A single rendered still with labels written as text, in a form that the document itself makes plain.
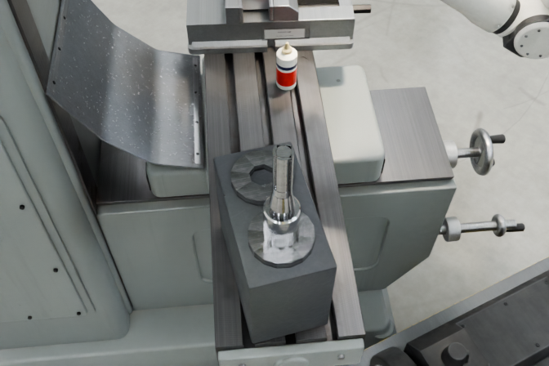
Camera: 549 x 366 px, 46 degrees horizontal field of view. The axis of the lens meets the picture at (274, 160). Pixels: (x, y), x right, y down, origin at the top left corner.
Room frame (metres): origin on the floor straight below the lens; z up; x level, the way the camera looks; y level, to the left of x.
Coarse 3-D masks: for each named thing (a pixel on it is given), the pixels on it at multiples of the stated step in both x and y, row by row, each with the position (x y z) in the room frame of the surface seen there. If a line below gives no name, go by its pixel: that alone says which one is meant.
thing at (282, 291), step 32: (224, 160) 0.57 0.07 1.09; (256, 160) 0.56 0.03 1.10; (224, 192) 0.51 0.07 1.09; (256, 192) 0.50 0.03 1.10; (224, 224) 0.53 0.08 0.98; (256, 224) 0.45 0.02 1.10; (320, 224) 0.46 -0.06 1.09; (256, 256) 0.41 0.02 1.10; (288, 256) 0.40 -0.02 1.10; (320, 256) 0.41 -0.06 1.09; (256, 288) 0.37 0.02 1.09; (288, 288) 0.38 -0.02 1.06; (320, 288) 0.39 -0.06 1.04; (256, 320) 0.37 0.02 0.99; (288, 320) 0.38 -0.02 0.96; (320, 320) 0.39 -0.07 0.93
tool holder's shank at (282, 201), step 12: (276, 156) 0.43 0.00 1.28; (288, 156) 0.43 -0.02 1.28; (276, 168) 0.43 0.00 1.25; (288, 168) 0.43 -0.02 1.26; (276, 180) 0.43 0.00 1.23; (288, 180) 0.43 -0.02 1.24; (276, 192) 0.43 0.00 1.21; (288, 192) 0.43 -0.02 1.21; (276, 204) 0.43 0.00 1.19; (288, 204) 0.43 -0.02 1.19
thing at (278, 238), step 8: (264, 224) 0.43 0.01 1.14; (296, 224) 0.42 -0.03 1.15; (264, 232) 0.43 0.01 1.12; (272, 232) 0.42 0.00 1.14; (280, 232) 0.41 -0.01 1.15; (288, 232) 0.42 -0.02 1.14; (296, 232) 0.42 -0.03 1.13; (272, 240) 0.42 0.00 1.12; (280, 240) 0.41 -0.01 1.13; (288, 240) 0.42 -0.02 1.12; (296, 240) 0.42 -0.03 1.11; (280, 248) 0.41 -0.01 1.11
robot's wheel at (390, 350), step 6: (390, 348) 0.50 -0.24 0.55; (396, 348) 0.49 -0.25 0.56; (378, 354) 0.49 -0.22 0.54; (384, 354) 0.48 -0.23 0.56; (390, 354) 0.48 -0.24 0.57; (396, 354) 0.48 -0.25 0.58; (402, 354) 0.47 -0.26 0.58; (372, 360) 0.49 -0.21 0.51; (378, 360) 0.47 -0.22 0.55; (384, 360) 0.46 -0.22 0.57; (390, 360) 0.46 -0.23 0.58; (396, 360) 0.46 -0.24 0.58; (402, 360) 0.46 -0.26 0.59; (408, 360) 0.46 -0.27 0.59
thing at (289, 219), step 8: (296, 200) 0.45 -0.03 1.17; (264, 208) 0.44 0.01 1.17; (296, 208) 0.44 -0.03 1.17; (264, 216) 0.43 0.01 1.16; (272, 216) 0.42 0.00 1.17; (280, 216) 0.42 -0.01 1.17; (288, 216) 0.42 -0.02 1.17; (296, 216) 0.42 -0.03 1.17; (272, 224) 0.42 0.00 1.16; (280, 224) 0.41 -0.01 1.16; (288, 224) 0.42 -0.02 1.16
